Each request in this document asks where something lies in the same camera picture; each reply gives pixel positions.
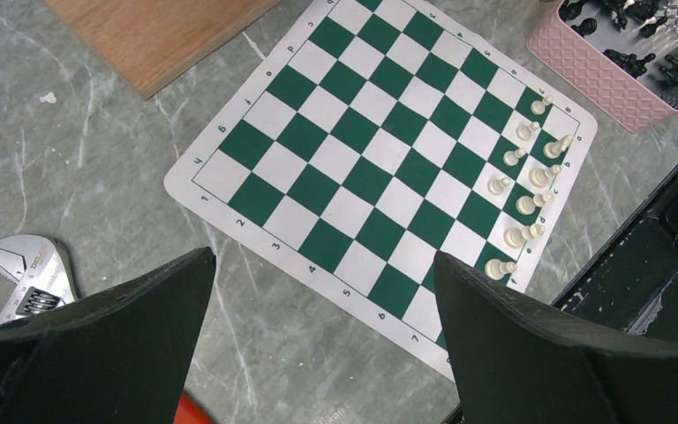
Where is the wooden board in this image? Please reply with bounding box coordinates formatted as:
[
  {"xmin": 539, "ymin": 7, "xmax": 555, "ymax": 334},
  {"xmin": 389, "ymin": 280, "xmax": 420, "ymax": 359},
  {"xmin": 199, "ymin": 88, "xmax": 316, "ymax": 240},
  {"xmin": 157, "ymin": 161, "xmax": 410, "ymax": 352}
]
[{"xmin": 46, "ymin": 0, "xmax": 277, "ymax": 100}]

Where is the white chess piece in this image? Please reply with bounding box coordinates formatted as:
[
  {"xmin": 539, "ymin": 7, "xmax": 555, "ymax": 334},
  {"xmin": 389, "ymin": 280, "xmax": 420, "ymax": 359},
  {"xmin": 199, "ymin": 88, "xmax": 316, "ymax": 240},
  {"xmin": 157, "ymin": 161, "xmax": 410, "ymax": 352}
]
[
  {"xmin": 503, "ymin": 223, "xmax": 546, "ymax": 248},
  {"xmin": 485, "ymin": 259, "xmax": 517, "ymax": 281},
  {"xmin": 529, "ymin": 164, "xmax": 562, "ymax": 187},
  {"xmin": 516, "ymin": 191, "xmax": 555, "ymax": 216},
  {"xmin": 543, "ymin": 134, "xmax": 574, "ymax": 159}
]

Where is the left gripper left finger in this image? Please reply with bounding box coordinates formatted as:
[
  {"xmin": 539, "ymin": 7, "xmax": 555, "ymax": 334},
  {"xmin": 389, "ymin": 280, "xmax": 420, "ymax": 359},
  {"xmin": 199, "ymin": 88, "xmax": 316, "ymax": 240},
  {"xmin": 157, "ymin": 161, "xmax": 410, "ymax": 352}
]
[{"xmin": 0, "ymin": 247, "xmax": 216, "ymax": 423}]

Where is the green white chess mat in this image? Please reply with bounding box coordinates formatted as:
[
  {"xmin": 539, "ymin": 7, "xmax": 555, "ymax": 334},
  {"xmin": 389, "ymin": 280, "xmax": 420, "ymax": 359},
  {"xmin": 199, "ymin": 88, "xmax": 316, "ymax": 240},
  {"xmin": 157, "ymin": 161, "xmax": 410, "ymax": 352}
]
[{"xmin": 163, "ymin": 1, "xmax": 598, "ymax": 376}]

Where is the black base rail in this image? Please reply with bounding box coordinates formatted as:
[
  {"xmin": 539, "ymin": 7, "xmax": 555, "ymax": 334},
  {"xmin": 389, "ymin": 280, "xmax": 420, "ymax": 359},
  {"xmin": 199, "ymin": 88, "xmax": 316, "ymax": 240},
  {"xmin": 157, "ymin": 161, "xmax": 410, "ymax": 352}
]
[{"xmin": 447, "ymin": 164, "xmax": 678, "ymax": 423}]

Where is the white pawn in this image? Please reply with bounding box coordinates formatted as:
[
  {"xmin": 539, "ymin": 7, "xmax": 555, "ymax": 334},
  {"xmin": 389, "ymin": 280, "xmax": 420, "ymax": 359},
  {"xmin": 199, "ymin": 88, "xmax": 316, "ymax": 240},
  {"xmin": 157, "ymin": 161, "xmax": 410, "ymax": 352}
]
[
  {"xmin": 502, "ymin": 148, "xmax": 527, "ymax": 167},
  {"xmin": 487, "ymin": 177, "xmax": 512, "ymax": 195},
  {"xmin": 530, "ymin": 95, "xmax": 554, "ymax": 115},
  {"xmin": 516, "ymin": 121, "xmax": 540, "ymax": 140}
]

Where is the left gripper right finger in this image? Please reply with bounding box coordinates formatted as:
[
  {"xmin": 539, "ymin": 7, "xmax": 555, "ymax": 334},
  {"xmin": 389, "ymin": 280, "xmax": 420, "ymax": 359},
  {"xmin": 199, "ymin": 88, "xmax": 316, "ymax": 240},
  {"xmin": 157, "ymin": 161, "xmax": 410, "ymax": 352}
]
[{"xmin": 433, "ymin": 252, "xmax": 678, "ymax": 423}]

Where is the pink plastic tray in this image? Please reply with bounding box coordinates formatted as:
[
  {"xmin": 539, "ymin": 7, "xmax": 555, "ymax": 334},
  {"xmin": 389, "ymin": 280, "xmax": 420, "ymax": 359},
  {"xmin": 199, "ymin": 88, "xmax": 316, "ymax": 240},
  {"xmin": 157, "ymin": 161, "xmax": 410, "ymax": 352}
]
[{"xmin": 526, "ymin": 1, "xmax": 678, "ymax": 133}]

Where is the black chess piece in tray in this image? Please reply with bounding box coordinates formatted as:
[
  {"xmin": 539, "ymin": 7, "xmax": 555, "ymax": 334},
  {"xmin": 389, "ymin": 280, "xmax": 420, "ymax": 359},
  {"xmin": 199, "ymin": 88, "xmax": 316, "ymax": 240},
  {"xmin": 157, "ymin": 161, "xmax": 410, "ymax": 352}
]
[
  {"xmin": 639, "ymin": 16, "xmax": 668, "ymax": 38},
  {"xmin": 570, "ymin": 18, "xmax": 598, "ymax": 37},
  {"xmin": 603, "ymin": 49, "xmax": 656, "ymax": 79},
  {"xmin": 659, "ymin": 53, "xmax": 678, "ymax": 87}
]

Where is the red handled adjustable wrench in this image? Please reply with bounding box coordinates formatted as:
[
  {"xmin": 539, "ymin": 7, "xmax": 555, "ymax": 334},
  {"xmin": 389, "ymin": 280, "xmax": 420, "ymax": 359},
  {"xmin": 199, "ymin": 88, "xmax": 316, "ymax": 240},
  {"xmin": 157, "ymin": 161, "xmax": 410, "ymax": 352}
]
[{"xmin": 0, "ymin": 234, "xmax": 217, "ymax": 424}]

